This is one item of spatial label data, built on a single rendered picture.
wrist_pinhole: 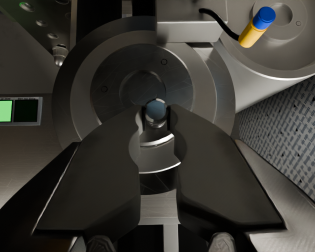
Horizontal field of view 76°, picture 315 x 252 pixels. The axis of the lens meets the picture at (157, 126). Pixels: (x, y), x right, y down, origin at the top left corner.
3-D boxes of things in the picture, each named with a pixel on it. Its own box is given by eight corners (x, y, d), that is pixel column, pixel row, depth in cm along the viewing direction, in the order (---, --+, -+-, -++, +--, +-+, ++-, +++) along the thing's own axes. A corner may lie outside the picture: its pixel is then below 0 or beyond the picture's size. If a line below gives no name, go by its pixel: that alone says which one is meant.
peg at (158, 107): (171, 101, 11) (165, 125, 11) (168, 111, 14) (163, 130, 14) (146, 95, 11) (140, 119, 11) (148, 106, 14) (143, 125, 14)
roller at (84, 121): (230, 49, 16) (198, 191, 15) (184, 112, 42) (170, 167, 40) (94, 14, 17) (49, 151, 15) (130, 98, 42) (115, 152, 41)
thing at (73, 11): (82, -142, 20) (76, 33, 17) (121, 17, 43) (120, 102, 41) (77, -142, 20) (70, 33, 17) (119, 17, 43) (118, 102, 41)
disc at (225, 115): (252, 38, 17) (214, 218, 15) (249, 41, 17) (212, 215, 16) (83, -4, 17) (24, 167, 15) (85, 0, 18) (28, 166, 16)
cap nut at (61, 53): (64, 46, 49) (63, 63, 49) (70, 53, 53) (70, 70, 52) (49, 46, 49) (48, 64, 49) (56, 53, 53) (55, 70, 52)
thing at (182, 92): (166, 26, 15) (214, 116, 14) (165, 41, 17) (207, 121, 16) (72, 68, 14) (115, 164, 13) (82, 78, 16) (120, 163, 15)
